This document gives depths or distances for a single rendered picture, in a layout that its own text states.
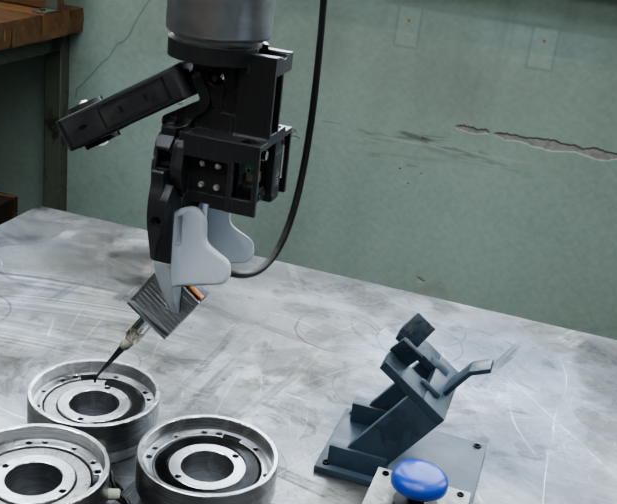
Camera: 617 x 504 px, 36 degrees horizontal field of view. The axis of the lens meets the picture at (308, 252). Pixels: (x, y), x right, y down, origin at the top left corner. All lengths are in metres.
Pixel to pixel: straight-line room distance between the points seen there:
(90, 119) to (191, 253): 0.12
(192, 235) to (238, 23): 0.16
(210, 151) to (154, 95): 0.06
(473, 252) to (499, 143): 0.28
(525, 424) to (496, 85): 1.39
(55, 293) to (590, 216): 1.48
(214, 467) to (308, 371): 0.21
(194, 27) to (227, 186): 0.11
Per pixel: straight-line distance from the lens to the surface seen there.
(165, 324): 0.76
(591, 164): 2.23
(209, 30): 0.65
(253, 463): 0.74
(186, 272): 0.72
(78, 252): 1.15
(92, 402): 0.82
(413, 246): 2.34
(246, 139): 0.67
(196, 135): 0.67
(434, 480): 0.67
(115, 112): 0.70
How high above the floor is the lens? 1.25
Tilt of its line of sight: 22 degrees down
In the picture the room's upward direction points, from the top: 7 degrees clockwise
